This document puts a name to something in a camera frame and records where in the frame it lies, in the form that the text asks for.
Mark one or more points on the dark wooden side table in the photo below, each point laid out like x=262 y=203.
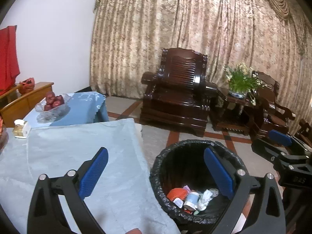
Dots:
x=230 y=113

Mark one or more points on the clear plastic cup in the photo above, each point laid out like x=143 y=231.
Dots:
x=214 y=193

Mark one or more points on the white tissue box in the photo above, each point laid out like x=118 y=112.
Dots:
x=21 y=129

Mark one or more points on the red gift box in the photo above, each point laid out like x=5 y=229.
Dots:
x=3 y=135

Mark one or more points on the red apples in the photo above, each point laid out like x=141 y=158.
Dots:
x=53 y=101

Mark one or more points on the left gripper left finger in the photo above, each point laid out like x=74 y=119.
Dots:
x=46 y=214

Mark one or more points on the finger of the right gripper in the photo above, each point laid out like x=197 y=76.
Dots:
x=280 y=138
x=265 y=150

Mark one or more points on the orange ribbed cup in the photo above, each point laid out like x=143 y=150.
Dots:
x=179 y=193

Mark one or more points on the red cloth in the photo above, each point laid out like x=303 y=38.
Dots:
x=9 y=65

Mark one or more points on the pink face mask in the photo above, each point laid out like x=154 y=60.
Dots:
x=187 y=188

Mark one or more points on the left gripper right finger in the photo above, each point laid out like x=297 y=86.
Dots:
x=266 y=214

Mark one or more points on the wooden sofa frame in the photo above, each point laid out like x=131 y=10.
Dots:
x=19 y=107

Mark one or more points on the glass fruit bowl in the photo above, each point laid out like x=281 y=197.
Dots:
x=54 y=114

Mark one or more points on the white tissue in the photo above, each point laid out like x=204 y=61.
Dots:
x=204 y=200

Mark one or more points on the beige patterned curtain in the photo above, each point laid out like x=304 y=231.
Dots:
x=271 y=36

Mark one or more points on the potted flowering plant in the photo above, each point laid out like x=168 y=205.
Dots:
x=243 y=82

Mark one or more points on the red basket ornament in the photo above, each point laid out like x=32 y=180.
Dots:
x=26 y=86

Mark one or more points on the blue side table cloth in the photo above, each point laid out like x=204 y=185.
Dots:
x=82 y=108

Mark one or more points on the black lined trash bin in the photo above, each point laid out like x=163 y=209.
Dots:
x=181 y=164

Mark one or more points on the person's fingertip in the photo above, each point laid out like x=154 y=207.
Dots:
x=134 y=231

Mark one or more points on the dark wooden armchair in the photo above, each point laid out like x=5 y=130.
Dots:
x=179 y=94
x=268 y=114

